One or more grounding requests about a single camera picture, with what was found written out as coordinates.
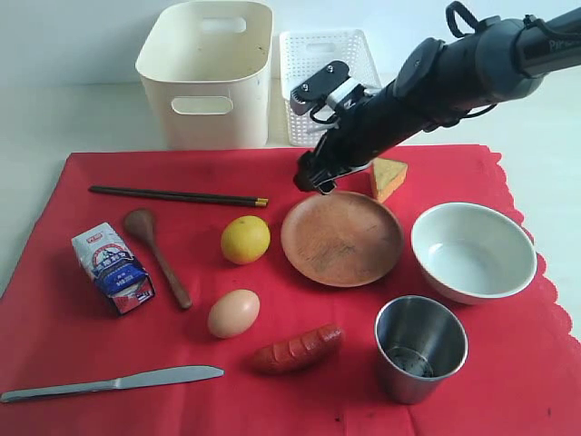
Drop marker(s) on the cream plastic storage bin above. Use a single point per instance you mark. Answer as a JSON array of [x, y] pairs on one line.
[[206, 70]]

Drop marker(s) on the yellow cake wedge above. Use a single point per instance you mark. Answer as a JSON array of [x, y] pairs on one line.
[[386, 176]]

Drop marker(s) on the white perforated plastic basket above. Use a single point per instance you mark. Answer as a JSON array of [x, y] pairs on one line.
[[302, 54]]

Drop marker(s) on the brown wooden spoon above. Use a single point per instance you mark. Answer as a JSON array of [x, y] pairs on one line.
[[140, 223]]

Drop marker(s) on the stainless steel cup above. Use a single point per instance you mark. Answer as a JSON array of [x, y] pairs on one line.
[[420, 343]]

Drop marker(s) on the round wooden plate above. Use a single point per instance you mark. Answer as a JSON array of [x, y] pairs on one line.
[[343, 239]]

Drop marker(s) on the silver table knife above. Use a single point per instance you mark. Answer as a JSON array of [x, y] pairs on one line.
[[167, 376]]

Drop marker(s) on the dark wooden chopstick upper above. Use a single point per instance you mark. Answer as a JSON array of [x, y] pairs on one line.
[[163, 194]]

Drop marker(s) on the yellow lemon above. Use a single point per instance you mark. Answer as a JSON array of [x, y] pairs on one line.
[[245, 239]]

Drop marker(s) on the brown egg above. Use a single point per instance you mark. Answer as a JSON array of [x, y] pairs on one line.
[[234, 313]]

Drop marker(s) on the dark wooden chopstick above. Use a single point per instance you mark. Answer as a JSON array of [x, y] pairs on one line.
[[195, 200], [163, 194]]

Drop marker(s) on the red tablecloth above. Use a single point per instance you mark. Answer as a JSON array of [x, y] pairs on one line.
[[522, 375]]

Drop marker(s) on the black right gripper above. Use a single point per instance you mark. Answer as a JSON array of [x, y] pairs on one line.
[[365, 130]]

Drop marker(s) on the small milk carton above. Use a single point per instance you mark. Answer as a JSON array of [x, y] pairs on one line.
[[113, 268]]

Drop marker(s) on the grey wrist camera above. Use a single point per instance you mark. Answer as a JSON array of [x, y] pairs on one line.
[[318, 87]]

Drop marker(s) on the dark wooden chopstick lower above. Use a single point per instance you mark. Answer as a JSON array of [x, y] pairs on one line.
[[195, 200]]

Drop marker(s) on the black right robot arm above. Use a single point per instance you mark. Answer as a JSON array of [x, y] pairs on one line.
[[492, 61]]

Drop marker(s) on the white ceramic bowl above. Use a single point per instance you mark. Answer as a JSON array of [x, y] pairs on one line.
[[471, 254]]

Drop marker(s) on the red sausage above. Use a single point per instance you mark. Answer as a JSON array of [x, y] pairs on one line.
[[298, 353]]

